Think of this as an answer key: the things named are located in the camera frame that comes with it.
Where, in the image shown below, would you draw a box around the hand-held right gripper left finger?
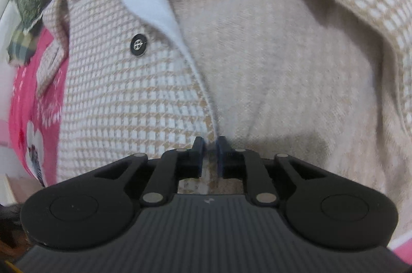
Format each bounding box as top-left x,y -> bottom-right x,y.
93,136 -> 205,207

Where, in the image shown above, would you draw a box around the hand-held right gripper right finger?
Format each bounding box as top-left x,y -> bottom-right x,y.
216,136 -> 326,207

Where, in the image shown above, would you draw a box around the beige houndstooth jacket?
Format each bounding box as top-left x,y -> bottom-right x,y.
35,0 -> 412,251

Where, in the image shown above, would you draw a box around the pink floral bed sheet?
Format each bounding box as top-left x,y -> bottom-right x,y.
9,0 -> 412,262

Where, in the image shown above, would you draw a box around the white and pink headboard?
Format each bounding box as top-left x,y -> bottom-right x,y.
0,0 -> 36,177

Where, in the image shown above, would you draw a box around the grey patterned cloth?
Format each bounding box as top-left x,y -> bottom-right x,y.
3,0 -> 55,31

